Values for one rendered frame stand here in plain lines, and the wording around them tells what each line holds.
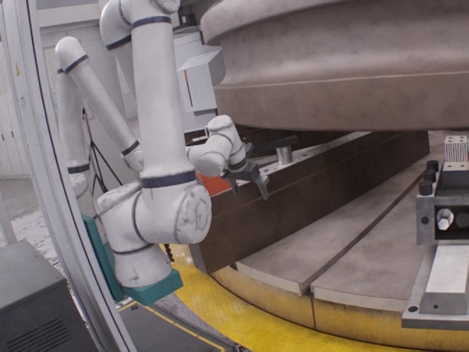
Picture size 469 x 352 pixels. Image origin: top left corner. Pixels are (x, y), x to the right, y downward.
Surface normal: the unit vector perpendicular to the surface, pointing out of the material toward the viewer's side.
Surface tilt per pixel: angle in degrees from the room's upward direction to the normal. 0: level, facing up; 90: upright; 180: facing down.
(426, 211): 90
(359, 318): 90
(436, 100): 90
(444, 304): 90
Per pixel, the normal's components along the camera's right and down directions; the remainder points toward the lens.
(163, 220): -0.37, 0.13
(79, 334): 0.69, 0.05
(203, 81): -0.53, 0.33
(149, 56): 0.02, 0.10
